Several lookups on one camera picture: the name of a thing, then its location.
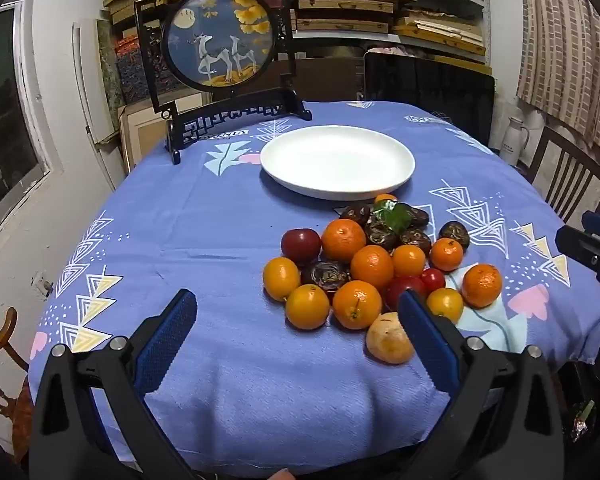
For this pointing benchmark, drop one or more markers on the dark wooden slatted chair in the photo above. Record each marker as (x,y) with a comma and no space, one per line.
(570,170)

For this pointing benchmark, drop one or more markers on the white leaning board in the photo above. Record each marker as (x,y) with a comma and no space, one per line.
(92,95)

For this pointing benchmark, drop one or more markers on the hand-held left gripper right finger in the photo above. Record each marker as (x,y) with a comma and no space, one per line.
(425,345)

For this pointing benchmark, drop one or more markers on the pile of oranges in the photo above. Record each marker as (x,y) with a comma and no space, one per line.
(357,304)

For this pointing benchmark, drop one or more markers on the small red plum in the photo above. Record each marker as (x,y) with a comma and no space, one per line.
(433,279)

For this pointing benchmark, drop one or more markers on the large dark red plum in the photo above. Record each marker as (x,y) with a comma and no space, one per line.
(300,246)

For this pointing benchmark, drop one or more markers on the carved reddish wooden chair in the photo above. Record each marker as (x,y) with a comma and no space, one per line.
(0,385)

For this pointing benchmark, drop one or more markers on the brown cardboard box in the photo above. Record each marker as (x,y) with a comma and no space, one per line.
(320,80)

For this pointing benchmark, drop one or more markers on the white thermos jug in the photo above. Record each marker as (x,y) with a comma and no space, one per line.
(514,140)

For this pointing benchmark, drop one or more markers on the patterned fabric panels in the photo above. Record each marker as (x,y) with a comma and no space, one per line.
(130,65)

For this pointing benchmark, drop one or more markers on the crumpled foil wrapper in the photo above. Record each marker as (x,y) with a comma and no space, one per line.
(580,422)

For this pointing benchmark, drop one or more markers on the wall socket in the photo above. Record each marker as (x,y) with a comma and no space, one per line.
(42,283)

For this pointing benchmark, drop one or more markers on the checked beige curtain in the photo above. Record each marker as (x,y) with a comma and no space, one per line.
(570,45)

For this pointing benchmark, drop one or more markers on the pale yellow mandarin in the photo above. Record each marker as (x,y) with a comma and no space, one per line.
(387,341)

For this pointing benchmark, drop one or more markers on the green leaf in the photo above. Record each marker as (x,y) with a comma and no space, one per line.
(394,215)

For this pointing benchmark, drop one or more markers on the blue printed tablecloth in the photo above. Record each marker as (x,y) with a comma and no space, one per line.
(205,240)

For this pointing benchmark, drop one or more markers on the shelf of wooden frames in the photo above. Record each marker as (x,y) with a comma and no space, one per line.
(350,5)

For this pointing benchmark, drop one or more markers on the black panel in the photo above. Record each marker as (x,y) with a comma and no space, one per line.
(430,95)

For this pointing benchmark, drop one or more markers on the round deer embroidery table screen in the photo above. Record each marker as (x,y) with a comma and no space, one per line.
(215,35)

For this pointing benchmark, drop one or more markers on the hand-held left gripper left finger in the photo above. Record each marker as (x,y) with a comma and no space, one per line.
(167,340)

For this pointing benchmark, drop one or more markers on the bright red plum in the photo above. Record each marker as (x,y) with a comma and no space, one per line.
(402,291)

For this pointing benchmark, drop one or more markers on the white metal shelf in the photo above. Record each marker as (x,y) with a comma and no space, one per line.
(484,20)

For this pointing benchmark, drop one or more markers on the window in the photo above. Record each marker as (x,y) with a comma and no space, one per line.
(5,125)

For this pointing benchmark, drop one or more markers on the white round plate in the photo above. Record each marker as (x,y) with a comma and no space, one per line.
(337,160)

